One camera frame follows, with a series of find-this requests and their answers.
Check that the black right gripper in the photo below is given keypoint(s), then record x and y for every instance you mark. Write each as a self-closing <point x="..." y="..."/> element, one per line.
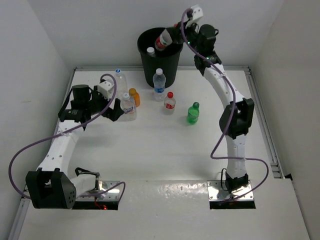
<point x="178" y="36"/>

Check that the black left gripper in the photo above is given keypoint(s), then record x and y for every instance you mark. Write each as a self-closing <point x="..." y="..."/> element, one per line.
<point x="113" y="114"/>

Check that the square juice-label clear bottle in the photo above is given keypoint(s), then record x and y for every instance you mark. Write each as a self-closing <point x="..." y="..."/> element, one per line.
<point x="129" y="107"/>

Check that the large red-label clear bottle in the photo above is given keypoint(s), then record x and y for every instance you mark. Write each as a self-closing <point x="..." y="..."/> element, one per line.
<point x="165" y="39"/>

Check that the tall clear blue-cap bottle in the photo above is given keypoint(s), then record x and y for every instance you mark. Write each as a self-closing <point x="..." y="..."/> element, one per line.
<point x="121" y="82"/>

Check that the blue-label water bottle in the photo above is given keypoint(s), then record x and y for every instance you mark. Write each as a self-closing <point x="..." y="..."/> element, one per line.
<point x="159" y="81"/>

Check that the small red-label cola bottle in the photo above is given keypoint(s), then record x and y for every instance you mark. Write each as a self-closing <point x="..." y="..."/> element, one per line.
<point x="169" y="103"/>

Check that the green plastic soda bottle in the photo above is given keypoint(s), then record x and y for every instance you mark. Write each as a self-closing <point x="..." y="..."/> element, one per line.
<point x="193" y="113"/>

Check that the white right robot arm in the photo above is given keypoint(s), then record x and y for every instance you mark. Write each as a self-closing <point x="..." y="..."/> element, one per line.
<point x="237" y="116"/>

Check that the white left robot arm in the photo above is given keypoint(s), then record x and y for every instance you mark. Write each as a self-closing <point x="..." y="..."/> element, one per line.
<point x="49" y="186"/>

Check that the black plastic waste bin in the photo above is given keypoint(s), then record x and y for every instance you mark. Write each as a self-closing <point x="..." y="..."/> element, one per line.
<point x="167" y="60"/>

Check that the white-cap bottle in bin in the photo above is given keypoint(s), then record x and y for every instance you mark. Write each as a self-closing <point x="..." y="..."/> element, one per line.
<point x="151" y="51"/>

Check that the orange juice bottle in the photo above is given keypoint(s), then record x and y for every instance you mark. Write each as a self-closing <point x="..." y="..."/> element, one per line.
<point x="135" y="95"/>

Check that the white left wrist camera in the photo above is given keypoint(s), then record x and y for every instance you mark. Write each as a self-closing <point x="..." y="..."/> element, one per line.
<point x="106" y="88"/>

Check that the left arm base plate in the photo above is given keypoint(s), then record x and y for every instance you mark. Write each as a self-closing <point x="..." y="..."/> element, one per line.
<point x="101" y="192"/>

